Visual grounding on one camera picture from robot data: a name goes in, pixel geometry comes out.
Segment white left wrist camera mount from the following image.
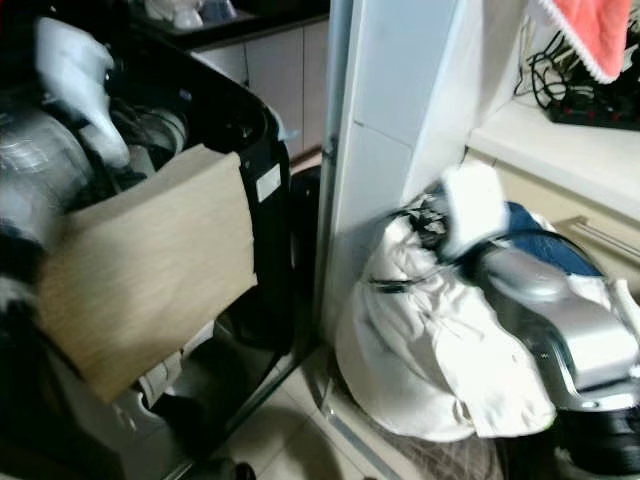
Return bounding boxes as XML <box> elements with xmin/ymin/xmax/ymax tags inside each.
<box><xmin>35</xmin><ymin>15</ymin><xmax>131</xmax><ymax>169</ymax></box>

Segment blue jeans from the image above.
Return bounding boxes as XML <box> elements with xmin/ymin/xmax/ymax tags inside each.
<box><xmin>505</xmin><ymin>200</ymin><xmax>611</xmax><ymax>281</ymax></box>

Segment beige cloth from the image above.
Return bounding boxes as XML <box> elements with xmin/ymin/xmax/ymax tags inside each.
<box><xmin>38</xmin><ymin>143</ymin><xmax>258</xmax><ymax>403</ymax></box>

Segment black power strip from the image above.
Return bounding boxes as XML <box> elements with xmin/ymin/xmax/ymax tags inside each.
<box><xmin>548</xmin><ymin>90</ymin><xmax>640</xmax><ymax>131</ymax></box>

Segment black power cable bundle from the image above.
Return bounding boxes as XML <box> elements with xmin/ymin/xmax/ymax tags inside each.
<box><xmin>515</xmin><ymin>25</ymin><xmax>601</xmax><ymax>111</ymax></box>

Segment white item on counter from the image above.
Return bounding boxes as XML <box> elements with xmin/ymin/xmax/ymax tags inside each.
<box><xmin>145</xmin><ymin>0</ymin><xmax>241</xmax><ymax>29</ymax></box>

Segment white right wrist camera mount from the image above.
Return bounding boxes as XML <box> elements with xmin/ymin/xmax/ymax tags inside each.
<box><xmin>438</xmin><ymin>162</ymin><xmax>511</xmax><ymax>259</ymax></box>

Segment beige cabinet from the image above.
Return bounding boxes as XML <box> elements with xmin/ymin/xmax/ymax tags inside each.
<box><xmin>195</xmin><ymin>20</ymin><xmax>331</xmax><ymax>161</ymax></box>

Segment white laundry bag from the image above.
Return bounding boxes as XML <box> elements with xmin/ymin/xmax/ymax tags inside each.
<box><xmin>335</xmin><ymin>205</ymin><xmax>640</xmax><ymax>441</ymax></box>

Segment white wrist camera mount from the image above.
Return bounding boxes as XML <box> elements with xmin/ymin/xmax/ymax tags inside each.
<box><xmin>35</xmin><ymin>15</ymin><xmax>131</xmax><ymax>169</ymax></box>
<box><xmin>438</xmin><ymin>162</ymin><xmax>511</xmax><ymax>259</ymax></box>

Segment black washing machine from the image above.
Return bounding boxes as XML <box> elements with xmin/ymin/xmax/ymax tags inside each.
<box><xmin>0</xmin><ymin>0</ymin><xmax>296</xmax><ymax>480</ymax></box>

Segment white shelf board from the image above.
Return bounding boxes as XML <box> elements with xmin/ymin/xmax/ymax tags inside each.
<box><xmin>465</xmin><ymin>95</ymin><xmax>640</xmax><ymax>196</ymax></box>

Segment white washer label sticker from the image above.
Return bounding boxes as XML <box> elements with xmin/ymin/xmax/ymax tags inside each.
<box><xmin>256</xmin><ymin>163</ymin><xmax>282</xmax><ymax>204</ymax></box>

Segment red towel with white trim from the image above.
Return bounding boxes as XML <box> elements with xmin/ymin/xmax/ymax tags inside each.
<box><xmin>530</xmin><ymin>0</ymin><xmax>633</xmax><ymax>86</ymax></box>

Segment white upright panel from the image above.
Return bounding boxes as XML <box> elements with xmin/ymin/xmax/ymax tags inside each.
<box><xmin>315</xmin><ymin>0</ymin><xmax>531</xmax><ymax>341</ymax></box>

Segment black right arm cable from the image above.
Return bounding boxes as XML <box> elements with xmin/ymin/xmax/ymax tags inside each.
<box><xmin>368</xmin><ymin>230</ymin><xmax>561</xmax><ymax>291</ymax></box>

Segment brown patterned floor mat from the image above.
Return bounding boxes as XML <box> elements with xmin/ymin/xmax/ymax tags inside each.
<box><xmin>325</xmin><ymin>400</ymin><xmax>501</xmax><ymax>480</ymax></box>

